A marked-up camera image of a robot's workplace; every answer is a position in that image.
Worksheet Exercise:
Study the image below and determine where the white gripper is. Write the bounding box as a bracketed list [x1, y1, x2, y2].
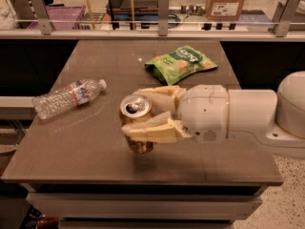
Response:
[122, 85, 228, 143]

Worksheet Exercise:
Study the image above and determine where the orange soda can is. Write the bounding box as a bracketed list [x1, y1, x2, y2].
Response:
[119, 94, 154, 155]

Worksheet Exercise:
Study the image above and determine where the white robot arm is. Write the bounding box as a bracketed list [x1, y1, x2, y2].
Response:
[120, 72, 305, 158]

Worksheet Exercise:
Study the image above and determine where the green snack chip bag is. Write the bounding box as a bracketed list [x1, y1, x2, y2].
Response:
[145, 45, 218, 86]

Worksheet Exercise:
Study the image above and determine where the brown table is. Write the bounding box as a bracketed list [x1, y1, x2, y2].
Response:
[3, 38, 282, 229]

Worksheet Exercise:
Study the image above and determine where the orange and blue cart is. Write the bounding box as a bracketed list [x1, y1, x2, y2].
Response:
[106, 0, 170, 30]

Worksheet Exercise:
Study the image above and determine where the clear plastic water bottle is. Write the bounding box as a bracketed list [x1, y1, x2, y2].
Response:
[31, 79, 107, 119]

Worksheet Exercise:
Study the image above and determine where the cardboard box with label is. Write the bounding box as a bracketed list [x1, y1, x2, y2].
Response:
[205, 0, 245, 21]

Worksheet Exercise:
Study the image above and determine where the purple plastic crate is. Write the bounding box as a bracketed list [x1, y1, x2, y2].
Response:
[27, 5, 88, 31]

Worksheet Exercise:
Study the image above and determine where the glass railing with metal posts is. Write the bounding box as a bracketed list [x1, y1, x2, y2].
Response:
[0, 0, 305, 41]

